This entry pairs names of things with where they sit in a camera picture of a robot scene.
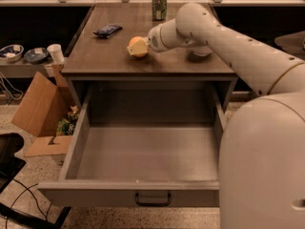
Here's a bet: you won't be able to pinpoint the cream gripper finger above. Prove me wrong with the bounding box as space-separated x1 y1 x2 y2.
126 39 150 57

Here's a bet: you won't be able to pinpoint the black chair left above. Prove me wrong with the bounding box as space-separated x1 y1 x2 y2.
0 133 25 193

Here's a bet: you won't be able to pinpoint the white ceramic bowl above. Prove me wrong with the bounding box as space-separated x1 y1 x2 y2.
193 46 212 57

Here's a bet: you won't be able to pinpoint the grey low shelf left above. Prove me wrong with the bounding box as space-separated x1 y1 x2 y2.
0 58 55 78

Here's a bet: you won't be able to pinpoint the open grey top drawer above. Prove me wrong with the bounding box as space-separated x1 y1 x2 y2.
38 84 225 207

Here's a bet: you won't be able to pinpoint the dark blue bowl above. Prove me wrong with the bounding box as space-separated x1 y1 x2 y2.
24 48 49 64

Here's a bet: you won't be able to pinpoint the grey cabinet with counter top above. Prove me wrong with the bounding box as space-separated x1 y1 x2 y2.
63 3 237 107

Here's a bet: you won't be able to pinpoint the white paper cup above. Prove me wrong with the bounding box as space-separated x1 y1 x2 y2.
47 44 65 64

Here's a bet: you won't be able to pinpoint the black drawer handle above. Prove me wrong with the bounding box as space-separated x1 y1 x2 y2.
134 193 172 207

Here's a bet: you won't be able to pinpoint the blue patterned bowl left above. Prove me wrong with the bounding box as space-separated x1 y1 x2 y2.
0 44 24 63

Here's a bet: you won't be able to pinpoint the black floor cable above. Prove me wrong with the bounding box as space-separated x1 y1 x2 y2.
4 177 53 229

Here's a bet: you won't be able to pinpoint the orange fruit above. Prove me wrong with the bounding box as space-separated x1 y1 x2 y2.
128 35 150 58

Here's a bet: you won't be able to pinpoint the green snack bags in box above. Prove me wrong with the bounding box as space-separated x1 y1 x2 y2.
56 106 79 135

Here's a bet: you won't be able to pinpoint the green soda can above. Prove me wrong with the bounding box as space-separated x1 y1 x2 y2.
152 0 167 21

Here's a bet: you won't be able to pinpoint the white cable left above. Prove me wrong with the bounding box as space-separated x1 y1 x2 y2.
0 73 24 104

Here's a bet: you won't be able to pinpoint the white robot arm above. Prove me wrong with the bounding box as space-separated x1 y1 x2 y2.
128 3 305 229

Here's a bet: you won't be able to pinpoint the brown cardboard box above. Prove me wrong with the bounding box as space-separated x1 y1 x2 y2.
11 65 78 159

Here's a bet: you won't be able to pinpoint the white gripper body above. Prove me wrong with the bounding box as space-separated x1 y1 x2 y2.
148 24 168 52

